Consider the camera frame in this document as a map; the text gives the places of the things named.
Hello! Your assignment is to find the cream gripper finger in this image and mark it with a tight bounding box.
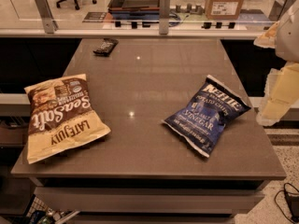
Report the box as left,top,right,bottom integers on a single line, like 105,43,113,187
256,62,299,126
253,21,279,49

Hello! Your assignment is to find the blue Kettle chip bag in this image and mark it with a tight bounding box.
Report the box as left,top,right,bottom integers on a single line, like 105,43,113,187
164,75,250,158

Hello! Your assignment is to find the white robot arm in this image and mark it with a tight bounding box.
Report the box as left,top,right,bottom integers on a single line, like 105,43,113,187
254,0,299,126

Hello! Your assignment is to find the dark rxbar chocolate bar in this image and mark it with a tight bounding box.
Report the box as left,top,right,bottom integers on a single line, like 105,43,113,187
93,38,119,57

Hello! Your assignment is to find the tan Late July chip bag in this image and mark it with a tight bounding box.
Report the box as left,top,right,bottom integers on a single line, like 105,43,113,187
25,74,110,163

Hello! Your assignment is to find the cardboard box with label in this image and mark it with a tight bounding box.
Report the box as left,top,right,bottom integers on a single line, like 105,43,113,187
205,0,244,20

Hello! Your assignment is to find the black power adapter cable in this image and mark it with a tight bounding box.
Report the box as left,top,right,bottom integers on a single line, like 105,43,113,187
274,182,299,224

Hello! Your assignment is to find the center metal glass post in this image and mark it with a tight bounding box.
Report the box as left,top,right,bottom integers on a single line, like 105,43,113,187
159,0,170,35

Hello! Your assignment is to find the metal glass post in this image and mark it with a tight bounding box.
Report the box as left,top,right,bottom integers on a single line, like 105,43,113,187
159,0,170,35
35,0,58,34

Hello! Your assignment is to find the left metal glass post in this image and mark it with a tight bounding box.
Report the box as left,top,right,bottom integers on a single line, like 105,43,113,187
35,0,58,34

